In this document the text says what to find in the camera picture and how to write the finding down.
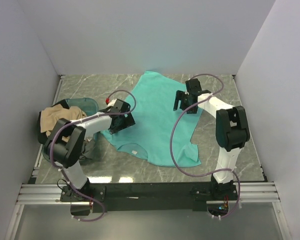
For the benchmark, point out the grey t-shirt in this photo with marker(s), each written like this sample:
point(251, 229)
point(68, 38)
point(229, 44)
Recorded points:
point(87, 150)

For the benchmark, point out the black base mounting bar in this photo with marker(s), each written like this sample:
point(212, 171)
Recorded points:
point(110, 197)

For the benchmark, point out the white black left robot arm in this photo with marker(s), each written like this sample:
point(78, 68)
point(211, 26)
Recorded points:
point(64, 145)

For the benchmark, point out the aluminium frame rail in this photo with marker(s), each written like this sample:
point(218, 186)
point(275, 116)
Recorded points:
point(49, 194)

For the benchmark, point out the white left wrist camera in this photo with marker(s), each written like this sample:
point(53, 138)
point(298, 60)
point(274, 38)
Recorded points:
point(110, 102)

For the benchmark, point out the teal t-shirt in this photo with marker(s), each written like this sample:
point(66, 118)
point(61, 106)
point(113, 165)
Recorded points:
point(160, 135)

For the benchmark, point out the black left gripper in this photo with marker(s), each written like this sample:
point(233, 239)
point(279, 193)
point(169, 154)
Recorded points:
point(128, 121)

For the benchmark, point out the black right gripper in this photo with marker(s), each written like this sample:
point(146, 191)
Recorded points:
point(180, 95)

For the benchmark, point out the teal plastic laundry bin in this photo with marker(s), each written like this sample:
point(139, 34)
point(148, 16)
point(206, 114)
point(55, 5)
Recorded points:
point(90, 107)

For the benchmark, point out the beige t-shirt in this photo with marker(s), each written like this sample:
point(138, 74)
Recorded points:
point(73, 113)

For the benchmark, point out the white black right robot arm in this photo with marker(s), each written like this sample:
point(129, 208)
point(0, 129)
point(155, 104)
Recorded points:
point(231, 131)

